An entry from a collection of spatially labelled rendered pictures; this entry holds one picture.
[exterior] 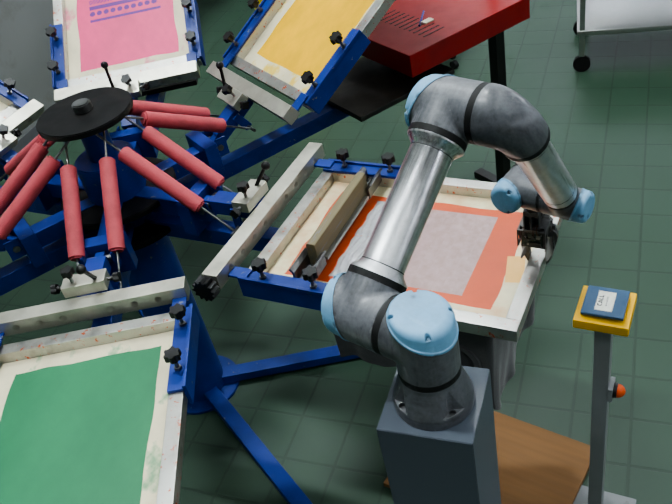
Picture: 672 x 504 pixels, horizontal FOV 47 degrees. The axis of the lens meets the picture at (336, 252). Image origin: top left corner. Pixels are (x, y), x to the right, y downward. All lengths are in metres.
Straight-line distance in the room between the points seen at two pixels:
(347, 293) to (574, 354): 1.89
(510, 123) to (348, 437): 1.82
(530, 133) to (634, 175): 2.70
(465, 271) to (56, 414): 1.12
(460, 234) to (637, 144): 2.25
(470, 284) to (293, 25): 1.35
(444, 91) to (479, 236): 0.83
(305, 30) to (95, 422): 1.60
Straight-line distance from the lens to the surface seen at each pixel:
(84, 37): 3.45
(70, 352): 2.26
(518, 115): 1.42
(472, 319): 1.92
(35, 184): 2.55
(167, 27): 3.34
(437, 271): 2.12
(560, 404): 3.02
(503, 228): 2.24
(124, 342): 2.20
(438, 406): 1.41
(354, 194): 2.31
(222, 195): 2.46
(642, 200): 3.95
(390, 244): 1.41
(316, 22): 2.91
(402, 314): 1.32
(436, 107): 1.45
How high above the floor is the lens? 2.34
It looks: 38 degrees down
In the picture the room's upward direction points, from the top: 13 degrees counter-clockwise
